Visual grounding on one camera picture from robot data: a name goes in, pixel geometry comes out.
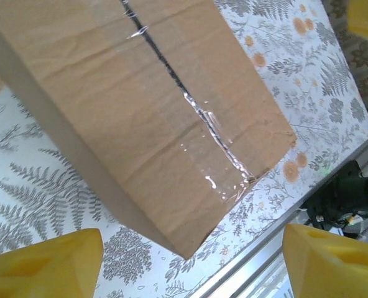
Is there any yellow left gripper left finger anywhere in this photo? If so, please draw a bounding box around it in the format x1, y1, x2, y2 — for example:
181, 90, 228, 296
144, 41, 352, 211
0, 228, 104, 298

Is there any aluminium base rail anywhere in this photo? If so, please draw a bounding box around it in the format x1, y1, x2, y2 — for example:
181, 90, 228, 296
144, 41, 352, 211
188, 129, 368, 298

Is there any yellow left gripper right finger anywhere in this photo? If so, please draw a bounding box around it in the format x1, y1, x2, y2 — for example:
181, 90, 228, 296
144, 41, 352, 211
282, 223, 368, 298

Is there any cardboard express box with label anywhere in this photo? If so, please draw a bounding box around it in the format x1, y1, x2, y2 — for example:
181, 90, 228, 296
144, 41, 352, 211
0, 0, 298, 261

